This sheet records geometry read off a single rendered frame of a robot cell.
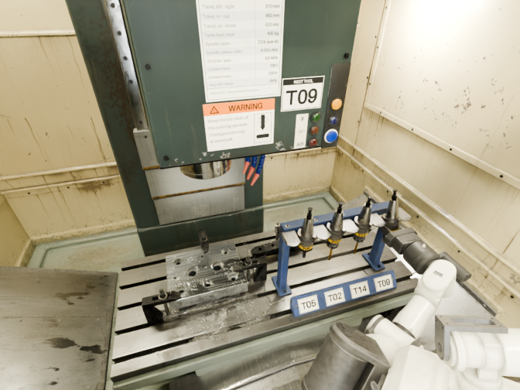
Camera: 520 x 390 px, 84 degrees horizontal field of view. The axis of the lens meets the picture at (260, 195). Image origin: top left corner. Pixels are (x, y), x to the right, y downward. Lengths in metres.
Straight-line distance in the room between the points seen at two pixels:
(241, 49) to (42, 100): 1.30
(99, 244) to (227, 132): 1.58
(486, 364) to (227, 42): 0.67
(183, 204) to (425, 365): 1.20
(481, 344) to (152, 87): 0.69
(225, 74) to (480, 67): 0.99
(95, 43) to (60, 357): 1.20
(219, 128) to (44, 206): 1.56
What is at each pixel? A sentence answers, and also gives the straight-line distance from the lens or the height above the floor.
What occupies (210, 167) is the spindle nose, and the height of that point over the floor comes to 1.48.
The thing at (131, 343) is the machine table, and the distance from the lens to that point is 1.20.
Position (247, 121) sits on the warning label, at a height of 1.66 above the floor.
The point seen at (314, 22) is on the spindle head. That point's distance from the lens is 0.67.
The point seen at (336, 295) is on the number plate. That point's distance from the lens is 1.21.
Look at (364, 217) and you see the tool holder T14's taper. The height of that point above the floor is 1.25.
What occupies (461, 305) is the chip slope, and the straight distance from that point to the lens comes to 1.54.
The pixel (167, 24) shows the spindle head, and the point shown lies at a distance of 0.60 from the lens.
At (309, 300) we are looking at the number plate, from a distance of 1.17.
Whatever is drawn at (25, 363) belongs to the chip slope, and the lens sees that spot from 1.54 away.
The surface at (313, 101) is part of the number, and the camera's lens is 0.70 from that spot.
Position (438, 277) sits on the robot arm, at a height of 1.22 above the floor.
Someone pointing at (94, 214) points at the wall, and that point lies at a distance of 2.06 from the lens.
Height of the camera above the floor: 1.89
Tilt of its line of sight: 35 degrees down
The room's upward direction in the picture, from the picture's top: straight up
